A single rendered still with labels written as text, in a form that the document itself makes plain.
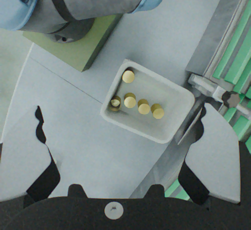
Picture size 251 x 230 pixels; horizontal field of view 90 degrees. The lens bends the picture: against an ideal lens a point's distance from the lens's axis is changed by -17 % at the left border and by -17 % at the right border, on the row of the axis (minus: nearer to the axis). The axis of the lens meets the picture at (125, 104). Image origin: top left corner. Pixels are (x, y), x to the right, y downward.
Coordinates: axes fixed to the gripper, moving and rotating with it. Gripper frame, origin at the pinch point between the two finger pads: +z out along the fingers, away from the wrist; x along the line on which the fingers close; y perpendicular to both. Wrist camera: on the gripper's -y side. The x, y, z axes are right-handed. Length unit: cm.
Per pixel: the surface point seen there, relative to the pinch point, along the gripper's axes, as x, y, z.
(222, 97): 16.7, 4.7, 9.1
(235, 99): 18.1, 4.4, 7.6
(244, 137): 32.2, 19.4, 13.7
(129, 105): 1.4, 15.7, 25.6
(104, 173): -9, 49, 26
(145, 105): 5.9, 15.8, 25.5
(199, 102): 24.2, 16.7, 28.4
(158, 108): 9.8, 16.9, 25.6
